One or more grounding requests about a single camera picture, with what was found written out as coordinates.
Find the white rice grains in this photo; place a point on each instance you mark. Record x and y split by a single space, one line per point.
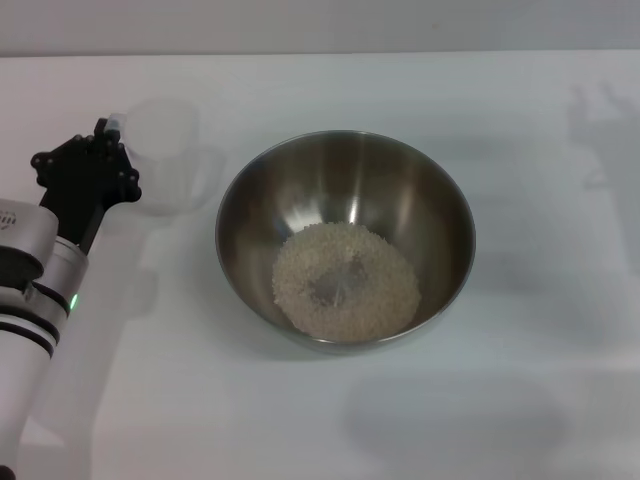
310 280

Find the clear plastic measuring cup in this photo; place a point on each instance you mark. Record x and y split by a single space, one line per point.
165 150

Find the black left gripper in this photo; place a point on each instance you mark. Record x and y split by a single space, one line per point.
80 200

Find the stainless steel mixing bowl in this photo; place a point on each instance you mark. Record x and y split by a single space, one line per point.
345 200

